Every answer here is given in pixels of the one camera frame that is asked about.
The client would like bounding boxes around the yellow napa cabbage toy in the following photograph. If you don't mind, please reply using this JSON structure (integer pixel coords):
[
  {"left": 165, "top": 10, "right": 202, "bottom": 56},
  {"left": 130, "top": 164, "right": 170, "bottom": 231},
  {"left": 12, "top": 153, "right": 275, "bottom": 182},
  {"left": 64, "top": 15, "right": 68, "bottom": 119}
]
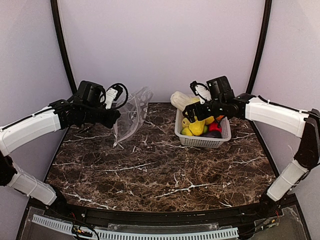
[{"left": 170, "top": 91, "right": 200, "bottom": 111}]

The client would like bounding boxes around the clear zip top bag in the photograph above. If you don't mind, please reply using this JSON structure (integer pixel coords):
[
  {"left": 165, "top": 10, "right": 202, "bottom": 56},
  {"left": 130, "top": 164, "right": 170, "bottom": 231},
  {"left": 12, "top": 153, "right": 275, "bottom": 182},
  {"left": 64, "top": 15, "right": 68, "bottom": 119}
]
[{"left": 113, "top": 86, "right": 153, "bottom": 147}]

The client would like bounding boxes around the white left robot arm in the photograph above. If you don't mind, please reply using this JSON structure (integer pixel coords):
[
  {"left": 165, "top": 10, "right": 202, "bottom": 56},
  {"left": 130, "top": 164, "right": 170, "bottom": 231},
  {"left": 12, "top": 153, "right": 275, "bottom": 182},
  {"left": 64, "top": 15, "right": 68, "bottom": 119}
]
[{"left": 0, "top": 80, "right": 128, "bottom": 206}]

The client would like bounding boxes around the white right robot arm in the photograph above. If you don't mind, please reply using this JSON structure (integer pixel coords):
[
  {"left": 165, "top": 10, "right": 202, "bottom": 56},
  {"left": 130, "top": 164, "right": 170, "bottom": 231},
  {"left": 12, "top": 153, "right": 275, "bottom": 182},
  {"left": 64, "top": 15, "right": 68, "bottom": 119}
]
[{"left": 182, "top": 76, "right": 320, "bottom": 203}]

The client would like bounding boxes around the yellow toy lemon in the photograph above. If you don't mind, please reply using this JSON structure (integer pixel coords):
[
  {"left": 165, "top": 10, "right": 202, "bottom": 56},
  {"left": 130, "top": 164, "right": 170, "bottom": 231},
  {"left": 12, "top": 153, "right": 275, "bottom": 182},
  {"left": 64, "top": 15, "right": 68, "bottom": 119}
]
[{"left": 181, "top": 117, "right": 190, "bottom": 129}]

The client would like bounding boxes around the yellow toy pear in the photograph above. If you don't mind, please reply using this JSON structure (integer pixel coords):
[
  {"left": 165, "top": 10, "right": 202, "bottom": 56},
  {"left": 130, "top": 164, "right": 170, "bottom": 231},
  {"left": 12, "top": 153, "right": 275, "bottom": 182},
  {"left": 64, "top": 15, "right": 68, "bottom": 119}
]
[{"left": 188, "top": 120, "right": 205, "bottom": 136}]

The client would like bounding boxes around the green yellow toy mango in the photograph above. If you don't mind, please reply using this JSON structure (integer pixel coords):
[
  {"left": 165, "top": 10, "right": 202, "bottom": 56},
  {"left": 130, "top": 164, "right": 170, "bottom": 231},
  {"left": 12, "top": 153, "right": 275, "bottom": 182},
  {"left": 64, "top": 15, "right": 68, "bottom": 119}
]
[{"left": 180, "top": 127, "right": 194, "bottom": 136}]

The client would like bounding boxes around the orange toy fruit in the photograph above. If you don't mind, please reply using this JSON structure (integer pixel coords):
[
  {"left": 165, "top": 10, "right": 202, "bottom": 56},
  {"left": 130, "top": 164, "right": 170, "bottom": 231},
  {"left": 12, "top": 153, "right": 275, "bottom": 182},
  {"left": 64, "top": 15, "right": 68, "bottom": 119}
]
[{"left": 215, "top": 115, "right": 225, "bottom": 121}]

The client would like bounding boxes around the red toy pepper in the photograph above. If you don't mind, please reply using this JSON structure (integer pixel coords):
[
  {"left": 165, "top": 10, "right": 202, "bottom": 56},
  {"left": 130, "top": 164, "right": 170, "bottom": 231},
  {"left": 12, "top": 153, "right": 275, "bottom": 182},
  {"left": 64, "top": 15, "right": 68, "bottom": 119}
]
[{"left": 208, "top": 122, "right": 222, "bottom": 133}]

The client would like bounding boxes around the dark purple toy eggplant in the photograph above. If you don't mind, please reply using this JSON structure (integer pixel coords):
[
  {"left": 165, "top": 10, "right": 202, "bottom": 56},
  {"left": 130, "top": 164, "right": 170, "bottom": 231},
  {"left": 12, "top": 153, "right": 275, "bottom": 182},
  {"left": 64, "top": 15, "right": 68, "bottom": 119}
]
[{"left": 201, "top": 131, "right": 222, "bottom": 139}]

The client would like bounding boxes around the white plastic basket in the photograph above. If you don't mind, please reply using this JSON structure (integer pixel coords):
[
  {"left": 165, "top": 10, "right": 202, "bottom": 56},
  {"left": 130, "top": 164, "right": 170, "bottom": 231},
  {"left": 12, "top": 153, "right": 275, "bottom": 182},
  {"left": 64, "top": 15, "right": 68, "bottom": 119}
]
[{"left": 174, "top": 109, "right": 232, "bottom": 148}]

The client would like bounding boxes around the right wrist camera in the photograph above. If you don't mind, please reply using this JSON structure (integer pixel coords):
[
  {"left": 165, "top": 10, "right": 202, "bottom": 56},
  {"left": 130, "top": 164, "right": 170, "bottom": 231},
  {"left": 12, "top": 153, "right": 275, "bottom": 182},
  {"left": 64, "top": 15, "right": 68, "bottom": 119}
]
[{"left": 190, "top": 81, "right": 212, "bottom": 105}]

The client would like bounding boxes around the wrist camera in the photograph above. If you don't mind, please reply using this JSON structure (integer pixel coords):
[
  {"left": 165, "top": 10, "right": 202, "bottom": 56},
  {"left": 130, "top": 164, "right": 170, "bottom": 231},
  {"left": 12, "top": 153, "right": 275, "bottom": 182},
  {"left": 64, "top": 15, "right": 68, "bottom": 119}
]
[
  {"left": 104, "top": 83, "right": 129, "bottom": 110},
  {"left": 190, "top": 81, "right": 212, "bottom": 105}
]

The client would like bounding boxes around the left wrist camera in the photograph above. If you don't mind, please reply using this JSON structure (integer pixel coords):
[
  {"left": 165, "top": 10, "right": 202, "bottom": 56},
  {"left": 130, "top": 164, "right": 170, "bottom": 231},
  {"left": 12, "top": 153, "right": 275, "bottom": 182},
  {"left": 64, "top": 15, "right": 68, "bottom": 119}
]
[{"left": 104, "top": 83, "right": 129, "bottom": 110}]

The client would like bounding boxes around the white slotted cable duct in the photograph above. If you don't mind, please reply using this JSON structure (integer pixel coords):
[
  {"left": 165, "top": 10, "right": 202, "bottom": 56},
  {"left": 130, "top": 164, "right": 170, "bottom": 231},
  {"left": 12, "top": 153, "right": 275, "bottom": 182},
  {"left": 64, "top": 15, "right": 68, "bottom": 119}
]
[{"left": 31, "top": 214, "right": 239, "bottom": 240}]

